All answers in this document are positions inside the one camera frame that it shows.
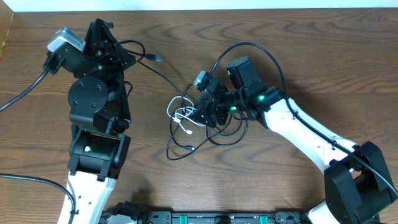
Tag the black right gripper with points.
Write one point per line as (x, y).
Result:
(210, 104)

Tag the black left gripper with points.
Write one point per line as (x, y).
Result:
(101, 45)

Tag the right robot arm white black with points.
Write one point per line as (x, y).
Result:
(358, 184)

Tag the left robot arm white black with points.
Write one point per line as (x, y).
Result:
(99, 114)

